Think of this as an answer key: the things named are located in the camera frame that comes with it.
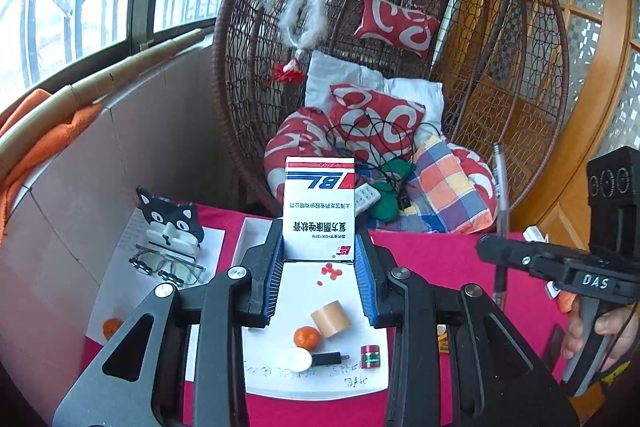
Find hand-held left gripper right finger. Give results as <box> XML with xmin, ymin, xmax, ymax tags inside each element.
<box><xmin>354</xmin><ymin>229</ymin><xmax>581</xmax><ymax>427</ymax></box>

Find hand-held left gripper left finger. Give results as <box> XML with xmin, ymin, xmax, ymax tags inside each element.
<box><xmin>52</xmin><ymin>218</ymin><xmax>286</xmax><ymax>427</ymax></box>

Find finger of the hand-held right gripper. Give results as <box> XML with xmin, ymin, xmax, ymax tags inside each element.
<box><xmin>475</xmin><ymin>233</ymin><xmax>576</xmax><ymax>288</ymax></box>

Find white tray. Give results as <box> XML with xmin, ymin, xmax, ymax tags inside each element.
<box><xmin>232</xmin><ymin>217</ymin><xmax>391</xmax><ymax>398</ymax></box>

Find brown tape roll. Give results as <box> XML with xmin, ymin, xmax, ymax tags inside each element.
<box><xmin>310</xmin><ymin>299</ymin><xmax>351</xmax><ymax>339</ymax></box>

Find orange mandarin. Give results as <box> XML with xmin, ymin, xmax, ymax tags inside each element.
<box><xmin>102</xmin><ymin>317</ymin><xmax>126</xmax><ymax>342</ymax></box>
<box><xmin>292</xmin><ymin>326</ymin><xmax>321</xmax><ymax>352</ymax></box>

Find clear black gel pen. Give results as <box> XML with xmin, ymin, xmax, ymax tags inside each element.
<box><xmin>491</xmin><ymin>142</ymin><xmax>511</xmax><ymax>308</ymax></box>

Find white ointment box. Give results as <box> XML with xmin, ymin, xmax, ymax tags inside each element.
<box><xmin>282</xmin><ymin>156</ymin><xmax>357</xmax><ymax>263</ymax></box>

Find person's right hand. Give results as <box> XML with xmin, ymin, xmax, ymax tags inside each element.
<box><xmin>561</xmin><ymin>296</ymin><xmax>640</xmax><ymax>375</ymax></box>

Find cluster of red dots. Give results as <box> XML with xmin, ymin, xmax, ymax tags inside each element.
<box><xmin>316</xmin><ymin>262</ymin><xmax>343</xmax><ymax>285</ymax></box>

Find pink tablecloth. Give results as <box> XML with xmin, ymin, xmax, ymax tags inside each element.
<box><xmin>80</xmin><ymin>202</ymin><xmax>571</xmax><ymax>427</ymax></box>

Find green pouch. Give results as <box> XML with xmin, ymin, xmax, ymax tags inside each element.
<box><xmin>369</xmin><ymin>158</ymin><xmax>417</xmax><ymax>222</ymax></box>

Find eyeglasses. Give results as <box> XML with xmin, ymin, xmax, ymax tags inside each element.
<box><xmin>129</xmin><ymin>243</ymin><xmax>207</xmax><ymax>284</ymax></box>

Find white power strip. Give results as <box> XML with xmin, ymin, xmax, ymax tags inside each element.
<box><xmin>354</xmin><ymin>183</ymin><xmax>383</xmax><ymax>212</ymax></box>

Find plaid cushion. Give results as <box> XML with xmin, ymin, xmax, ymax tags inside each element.
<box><xmin>370</xmin><ymin>134</ymin><xmax>500</xmax><ymax>235</ymax></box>

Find wooden door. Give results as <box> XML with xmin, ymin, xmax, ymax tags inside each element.
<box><xmin>440</xmin><ymin>0</ymin><xmax>640</xmax><ymax>253</ymax></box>

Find cat phone holder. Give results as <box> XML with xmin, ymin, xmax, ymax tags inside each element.
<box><xmin>136</xmin><ymin>186</ymin><xmax>206</xmax><ymax>258</ymax></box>

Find large red white cushion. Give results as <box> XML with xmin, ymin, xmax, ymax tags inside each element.
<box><xmin>263</xmin><ymin>106</ymin><xmax>346</xmax><ymax>208</ymax></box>

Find white paper sheet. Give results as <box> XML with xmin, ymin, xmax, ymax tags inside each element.
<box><xmin>85</xmin><ymin>207</ymin><xmax>228</xmax><ymax>383</ymax></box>

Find square red white cushion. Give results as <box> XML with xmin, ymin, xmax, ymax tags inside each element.
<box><xmin>329</xmin><ymin>84</ymin><xmax>427</xmax><ymax>158</ymax></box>

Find red tassel ornament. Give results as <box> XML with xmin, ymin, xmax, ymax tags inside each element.
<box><xmin>270</xmin><ymin>59</ymin><xmax>307</xmax><ymax>86</ymax></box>

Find wicker hanging chair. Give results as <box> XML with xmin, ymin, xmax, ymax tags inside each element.
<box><xmin>212</xmin><ymin>0</ymin><xmax>571</xmax><ymax>233</ymax></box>

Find orange cloth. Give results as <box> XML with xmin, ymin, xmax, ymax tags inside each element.
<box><xmin>0</xmin><ymin>88</ymin><xmax>103</xmax><ymax>248</ymax></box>

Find small red white pillow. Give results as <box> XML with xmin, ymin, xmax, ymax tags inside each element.
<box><xmin>354</xmin><ymin>0</ymin><xmax>442</xmax><ymax>59</ymax></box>

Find beige cardboard tube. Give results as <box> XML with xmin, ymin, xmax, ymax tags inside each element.
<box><xmin>70</xmin><ymin>28</ymin><xmax>207</xmax><ymax>100</ymax></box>
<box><xmin>0</xmin><ymin>57</ymin><xmax>166</xmax><ymax>168</ymax></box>

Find black cable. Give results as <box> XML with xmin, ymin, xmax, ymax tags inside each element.
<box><xmin>325</xmin><ymin>112</ymin><xmax>441</xmax><ymax>210</ymax></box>

